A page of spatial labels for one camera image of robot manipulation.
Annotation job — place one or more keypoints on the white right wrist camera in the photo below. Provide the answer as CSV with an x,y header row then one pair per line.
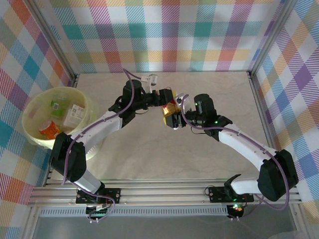
x,y
182,97

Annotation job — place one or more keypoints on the crushed bright green label bottle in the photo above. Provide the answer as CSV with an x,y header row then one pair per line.
x,y
57,107

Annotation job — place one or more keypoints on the controller board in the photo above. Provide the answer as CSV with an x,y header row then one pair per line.
x,y
235,207
98,214

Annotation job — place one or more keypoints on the pale yellow plastic bin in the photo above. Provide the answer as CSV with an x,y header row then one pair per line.
x,y
82,97

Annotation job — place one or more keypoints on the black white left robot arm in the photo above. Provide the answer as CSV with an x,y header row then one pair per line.
x,y
99,127

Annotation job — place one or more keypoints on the aluminium right side rail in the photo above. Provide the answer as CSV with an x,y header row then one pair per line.
x,y
263,117

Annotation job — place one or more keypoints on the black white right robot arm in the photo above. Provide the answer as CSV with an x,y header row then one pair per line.
x,y
239,142

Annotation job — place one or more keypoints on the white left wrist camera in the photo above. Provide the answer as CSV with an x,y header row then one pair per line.
x,y
152,79

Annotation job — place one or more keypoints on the aluminium left frame post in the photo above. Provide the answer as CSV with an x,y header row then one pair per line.
x,y
52,37

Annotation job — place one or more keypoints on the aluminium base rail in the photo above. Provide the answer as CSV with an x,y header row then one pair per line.
x,y
162,194

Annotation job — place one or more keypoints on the right controller board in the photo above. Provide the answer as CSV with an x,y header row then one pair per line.
x,y
235,207

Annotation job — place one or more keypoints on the aluminium frame post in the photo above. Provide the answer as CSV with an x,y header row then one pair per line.
x,y
270,37
52,37

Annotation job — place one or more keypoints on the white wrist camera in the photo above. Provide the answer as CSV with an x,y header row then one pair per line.
x,y
152,79
182,97

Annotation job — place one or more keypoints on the aluminium right frame post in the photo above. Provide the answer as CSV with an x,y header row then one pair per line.
x,y
270,37

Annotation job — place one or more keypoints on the left controller board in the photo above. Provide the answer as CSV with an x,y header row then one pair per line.
x,y
98,214

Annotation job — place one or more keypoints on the clear plastic packet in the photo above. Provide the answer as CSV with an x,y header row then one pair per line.
x,y
74,114

